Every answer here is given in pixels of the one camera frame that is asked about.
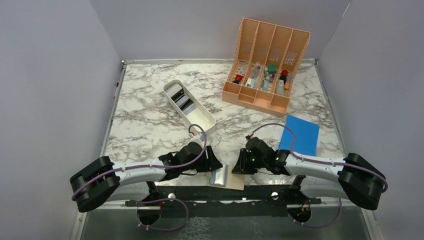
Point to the peach plastic desk organizer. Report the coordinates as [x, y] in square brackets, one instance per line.
[260, 44]

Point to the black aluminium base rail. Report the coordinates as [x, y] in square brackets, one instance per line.
[210, 202]

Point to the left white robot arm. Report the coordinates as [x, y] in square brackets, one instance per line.
[104, 181]

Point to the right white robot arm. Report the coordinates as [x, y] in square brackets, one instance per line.
[351, 177]

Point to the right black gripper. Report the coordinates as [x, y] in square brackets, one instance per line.
[240, 167]

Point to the stack of cards in tray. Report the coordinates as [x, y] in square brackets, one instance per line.
[182, 101]

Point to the red capped black bottle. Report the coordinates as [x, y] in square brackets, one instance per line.
[238, 79]

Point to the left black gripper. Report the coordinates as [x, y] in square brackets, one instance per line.
[211, 164]

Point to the green capped bottle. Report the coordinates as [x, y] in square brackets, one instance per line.
[271, 69]

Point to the blue flat board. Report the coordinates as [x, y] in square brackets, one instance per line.
[306, 133]

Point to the red capped bottle right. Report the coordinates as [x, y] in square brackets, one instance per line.
[283, 76]

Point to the white oblong plastic tray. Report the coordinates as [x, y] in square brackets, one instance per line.
[200, 116]

